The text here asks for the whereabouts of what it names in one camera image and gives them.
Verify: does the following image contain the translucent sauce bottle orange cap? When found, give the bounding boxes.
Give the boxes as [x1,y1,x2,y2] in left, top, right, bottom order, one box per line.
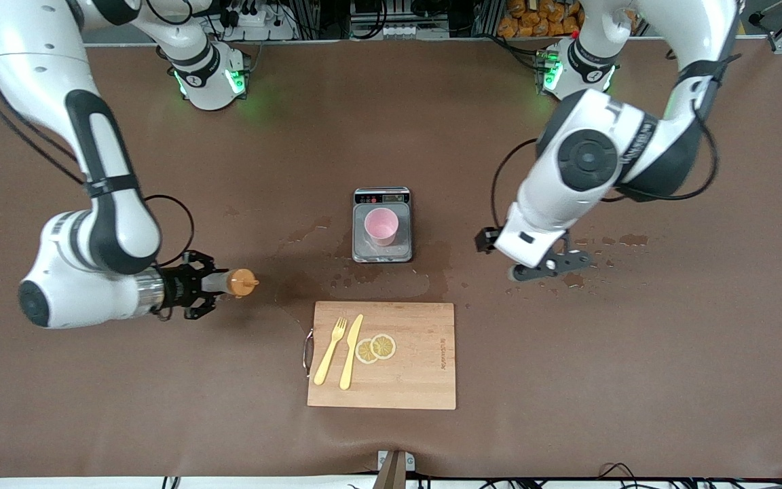
[202,268,260,298]

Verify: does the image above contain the pink plastic cup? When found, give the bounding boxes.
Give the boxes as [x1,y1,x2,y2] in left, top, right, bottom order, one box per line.
[365,208,400,247]

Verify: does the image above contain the silver digital kitchen scale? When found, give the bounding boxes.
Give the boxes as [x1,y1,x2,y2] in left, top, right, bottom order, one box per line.
[352,187,412,264]

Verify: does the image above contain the brown table cover mat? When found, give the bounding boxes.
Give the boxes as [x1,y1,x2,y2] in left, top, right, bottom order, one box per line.
[0,37,782,479]

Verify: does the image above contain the yellow plastic fork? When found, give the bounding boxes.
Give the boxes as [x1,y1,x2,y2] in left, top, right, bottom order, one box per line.
[314,316,349,386]

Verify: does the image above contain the wooden cutting board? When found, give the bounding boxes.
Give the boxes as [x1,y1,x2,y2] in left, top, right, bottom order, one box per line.
[307,301,457,410]

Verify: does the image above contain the yellow plastic knife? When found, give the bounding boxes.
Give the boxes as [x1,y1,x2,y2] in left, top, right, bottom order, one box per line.
[339,314,365,391]

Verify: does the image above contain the orange snack bags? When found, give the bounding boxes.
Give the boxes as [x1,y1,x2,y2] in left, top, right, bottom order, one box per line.
[498,0,585,39]

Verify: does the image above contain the white power strip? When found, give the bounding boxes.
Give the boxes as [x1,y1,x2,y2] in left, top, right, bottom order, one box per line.
[218,0,298,41]

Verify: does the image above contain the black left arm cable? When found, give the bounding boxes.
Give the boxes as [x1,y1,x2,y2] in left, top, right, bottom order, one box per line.
[490,102,722,232]

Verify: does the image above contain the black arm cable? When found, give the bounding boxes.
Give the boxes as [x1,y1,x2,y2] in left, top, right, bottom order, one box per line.
[490,102,722,232]
[0,41,196,267]

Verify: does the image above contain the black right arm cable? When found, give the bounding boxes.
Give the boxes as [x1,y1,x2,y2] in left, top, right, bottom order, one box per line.
[0,41,196,267]

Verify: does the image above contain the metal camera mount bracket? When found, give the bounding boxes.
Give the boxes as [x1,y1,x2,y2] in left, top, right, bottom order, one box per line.
[372,450,416,489]

